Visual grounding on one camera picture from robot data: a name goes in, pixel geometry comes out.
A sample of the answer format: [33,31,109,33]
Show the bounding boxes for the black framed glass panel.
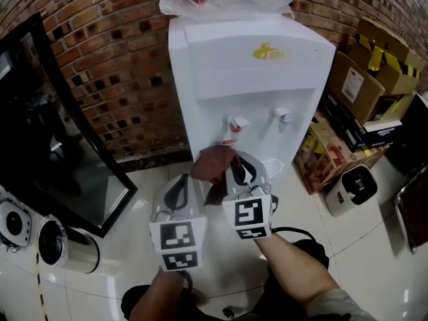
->
[0,11,138,239]

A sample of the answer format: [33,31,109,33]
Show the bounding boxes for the brown box with dark print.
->
[367,92,417,124]

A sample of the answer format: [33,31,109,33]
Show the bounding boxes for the person's grey shirt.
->
[300,288,379,321]

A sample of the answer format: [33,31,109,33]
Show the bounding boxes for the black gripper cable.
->
[272,226,318,245]
[179,271,195,296]

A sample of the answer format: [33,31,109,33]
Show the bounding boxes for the red yellow printed cardboard box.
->
[294,112,391,196]

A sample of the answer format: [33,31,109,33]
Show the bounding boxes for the white water dispenser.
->
[167,11,337,180]

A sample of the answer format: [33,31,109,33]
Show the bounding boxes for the black and white box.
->
[362,118,404,150]

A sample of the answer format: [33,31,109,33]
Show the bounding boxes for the steel trash bin with liner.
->
[36,214,100,274]

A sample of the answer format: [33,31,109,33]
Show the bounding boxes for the person's black shorts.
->
[120,239,330,321]

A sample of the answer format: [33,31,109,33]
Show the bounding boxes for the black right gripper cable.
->
[272,226,318,245]

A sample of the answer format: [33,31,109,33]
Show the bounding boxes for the person's right forearm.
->
[253,234,342,310]

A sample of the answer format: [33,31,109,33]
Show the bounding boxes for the black tangled cables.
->
[0,232,24,254]

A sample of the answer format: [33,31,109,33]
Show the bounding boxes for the black blue flat box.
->
[322,90,368,153]

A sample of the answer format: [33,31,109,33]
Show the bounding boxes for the metal frame chair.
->
[394,165,428,255]

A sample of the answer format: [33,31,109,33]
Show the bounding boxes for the cardboard box with white label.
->
[326,50,386,126]

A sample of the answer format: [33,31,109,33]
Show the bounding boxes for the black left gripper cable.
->
[179,271,195,296]

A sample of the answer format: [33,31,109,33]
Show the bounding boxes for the white round device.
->
[0,200,33,247]

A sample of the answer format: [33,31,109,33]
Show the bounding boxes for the brown wiping cloth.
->
[191,144,247,207]

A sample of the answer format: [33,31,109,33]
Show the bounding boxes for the yellow black striped floor tape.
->
[33,245,46,321]

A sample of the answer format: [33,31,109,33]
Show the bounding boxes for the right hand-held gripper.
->
[221,150,280,241]

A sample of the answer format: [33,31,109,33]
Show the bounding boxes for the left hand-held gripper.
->
[148,173,207,274]

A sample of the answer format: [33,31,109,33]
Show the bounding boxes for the person's left forearm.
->
[128,269,188,321]

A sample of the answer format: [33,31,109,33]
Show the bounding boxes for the cardboard box with striped tape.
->
[347,15,426,96]

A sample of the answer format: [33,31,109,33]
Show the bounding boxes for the black storage case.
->
[384,92,428,180]

